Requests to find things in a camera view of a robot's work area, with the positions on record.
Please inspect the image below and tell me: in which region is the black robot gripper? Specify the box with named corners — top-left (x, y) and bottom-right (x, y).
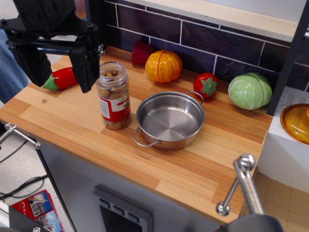
top-left (0, 0), bottom-right (104, 93)

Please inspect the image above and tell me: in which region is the clear almond jar red label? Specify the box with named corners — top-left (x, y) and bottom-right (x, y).
top-left (96, 61), bottom-right (131, 131)

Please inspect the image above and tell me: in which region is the stainless steel two-handled pot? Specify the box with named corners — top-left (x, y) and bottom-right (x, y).
top-left (132, 91), bottom-right (205, 150)

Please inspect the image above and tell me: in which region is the red toy chili pepper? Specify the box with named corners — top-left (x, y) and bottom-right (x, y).
top-left (43, 67), bottom-right (77, 91)

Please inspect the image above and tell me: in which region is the blue jeans leg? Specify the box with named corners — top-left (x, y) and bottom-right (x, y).
top-left (0, 30), bottom-right (30, 104)

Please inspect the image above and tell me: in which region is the red plastic cup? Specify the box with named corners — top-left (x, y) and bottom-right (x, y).
top-left (131, 41), bottom-right (155, 65)

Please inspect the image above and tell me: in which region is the metal clamp left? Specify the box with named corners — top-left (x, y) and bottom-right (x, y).
top-left (0, 123), bottom-right (42, 150)

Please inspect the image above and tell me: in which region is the orange toy pumpkin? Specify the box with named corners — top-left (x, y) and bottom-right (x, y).
top-left (145, 50), bottom-right (183, 83)

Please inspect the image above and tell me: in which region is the red toy tomato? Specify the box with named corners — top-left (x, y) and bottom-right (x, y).
top-left (193, 72), bottom-right (218, 99)

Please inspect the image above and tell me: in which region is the red postcard booklet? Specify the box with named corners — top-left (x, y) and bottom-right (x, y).
top-left (12, 190), bottom-right (64, 232)

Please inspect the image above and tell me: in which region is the grey oven control panel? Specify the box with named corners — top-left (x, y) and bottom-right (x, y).
top-left (93, 187), bottom-right (154, 232)

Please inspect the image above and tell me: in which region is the green toy cabbage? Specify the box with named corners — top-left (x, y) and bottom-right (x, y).
top-left (228, 72), bottom-right (273, 110)

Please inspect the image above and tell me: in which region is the amber glass lid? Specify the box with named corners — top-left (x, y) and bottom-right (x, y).
top-left (281, 103), bottom-right (309, 145)

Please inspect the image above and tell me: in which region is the black floor cable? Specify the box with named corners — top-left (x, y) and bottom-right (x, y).
top-left (0, 140), bottom-right (48, 199)

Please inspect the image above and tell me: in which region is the dark grey shelf post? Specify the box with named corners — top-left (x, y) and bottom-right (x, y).
top-left (267, 0), bottom-right (309, 116)

